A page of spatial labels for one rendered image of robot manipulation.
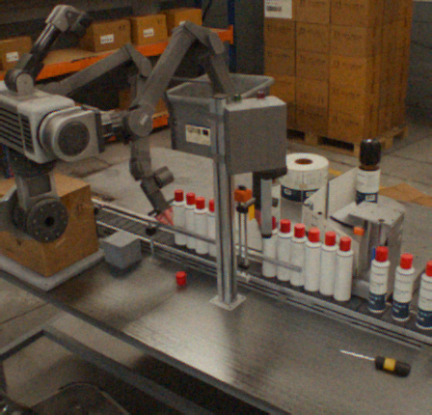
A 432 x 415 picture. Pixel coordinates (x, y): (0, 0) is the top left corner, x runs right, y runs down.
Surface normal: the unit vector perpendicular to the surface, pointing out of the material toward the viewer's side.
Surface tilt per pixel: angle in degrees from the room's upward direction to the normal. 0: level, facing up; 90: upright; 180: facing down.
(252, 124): 90
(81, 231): 90
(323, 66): 90
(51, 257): 90
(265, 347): 0
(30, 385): 0
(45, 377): 0
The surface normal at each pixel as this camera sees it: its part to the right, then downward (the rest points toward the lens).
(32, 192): 0.65, 0.29
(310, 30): -0.70, 0.31
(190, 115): -0.50, 0.43
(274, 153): 0.29, 0.38
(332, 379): -0.04, -0.91
